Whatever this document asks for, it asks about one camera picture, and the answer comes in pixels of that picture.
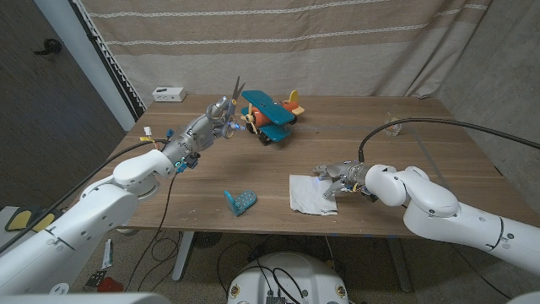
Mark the white tissue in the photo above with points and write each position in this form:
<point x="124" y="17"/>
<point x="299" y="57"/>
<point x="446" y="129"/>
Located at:
<point x="306" y="196"/>

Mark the white table leg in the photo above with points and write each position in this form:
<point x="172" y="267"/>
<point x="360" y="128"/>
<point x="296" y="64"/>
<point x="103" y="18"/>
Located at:
<point x="182" y="257"/>

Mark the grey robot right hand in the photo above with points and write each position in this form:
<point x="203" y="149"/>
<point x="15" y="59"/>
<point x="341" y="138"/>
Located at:
<point x="350" y="173"/>

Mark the black floor gadget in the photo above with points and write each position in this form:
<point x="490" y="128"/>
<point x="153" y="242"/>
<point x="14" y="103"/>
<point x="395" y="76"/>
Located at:
<point x="95" y="279"/>

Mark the teal and orange toy airplane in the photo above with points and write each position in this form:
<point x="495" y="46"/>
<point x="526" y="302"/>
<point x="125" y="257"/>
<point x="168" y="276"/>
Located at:
<point x="272" y="112"/>

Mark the white door frame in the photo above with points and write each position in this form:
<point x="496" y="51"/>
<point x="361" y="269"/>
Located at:
<point x="84" y="55"/>

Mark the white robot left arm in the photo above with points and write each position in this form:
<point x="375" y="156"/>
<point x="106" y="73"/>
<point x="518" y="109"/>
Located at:
<point x="105" y="202"/>

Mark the white tube with label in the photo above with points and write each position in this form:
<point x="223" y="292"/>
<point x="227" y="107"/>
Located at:
<point x="108" y="253"/>

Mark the grey table leg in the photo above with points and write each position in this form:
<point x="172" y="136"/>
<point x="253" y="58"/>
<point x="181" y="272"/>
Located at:
<point x="398" y="266"/>

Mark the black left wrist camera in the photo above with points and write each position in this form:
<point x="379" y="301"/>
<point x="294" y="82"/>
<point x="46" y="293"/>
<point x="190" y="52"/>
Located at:
<point x="193" y="160"/>

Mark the red floor object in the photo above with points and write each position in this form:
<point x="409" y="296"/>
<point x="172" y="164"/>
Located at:
<point x="110" y="285"/>

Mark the yellow and black foot pedal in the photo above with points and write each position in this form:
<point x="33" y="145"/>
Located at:
<point x="19" y="219"/>
<point x="45" y="217"/>

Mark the teal toy flip phone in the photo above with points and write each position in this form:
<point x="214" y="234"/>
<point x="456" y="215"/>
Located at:
<point x="244" y="199"/>

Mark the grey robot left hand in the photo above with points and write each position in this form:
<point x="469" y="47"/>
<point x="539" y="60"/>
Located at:
<point x="198" y="131"/>

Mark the white power strip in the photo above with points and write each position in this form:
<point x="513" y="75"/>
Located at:
<point x="169" y="94"/>

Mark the white round disc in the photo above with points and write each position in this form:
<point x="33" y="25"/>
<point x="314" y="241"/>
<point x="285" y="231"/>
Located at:
<point x="59" y="289"/>

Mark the beige striped curtain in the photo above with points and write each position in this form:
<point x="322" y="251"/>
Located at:
<point x="190" y="55"/>

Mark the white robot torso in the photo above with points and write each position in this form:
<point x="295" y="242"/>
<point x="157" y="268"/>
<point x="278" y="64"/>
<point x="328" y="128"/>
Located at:
<point x="291" y="278"/>

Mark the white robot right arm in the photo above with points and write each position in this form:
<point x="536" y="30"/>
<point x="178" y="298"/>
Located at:
<point x="430" y="207"/>

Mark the dark wooden door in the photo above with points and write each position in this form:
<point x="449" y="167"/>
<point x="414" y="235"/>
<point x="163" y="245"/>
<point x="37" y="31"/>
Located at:
<point x="42" y="126"/>

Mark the clear drinking glass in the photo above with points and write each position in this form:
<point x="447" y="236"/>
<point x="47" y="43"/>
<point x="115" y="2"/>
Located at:
<point x="394" y="126"/>

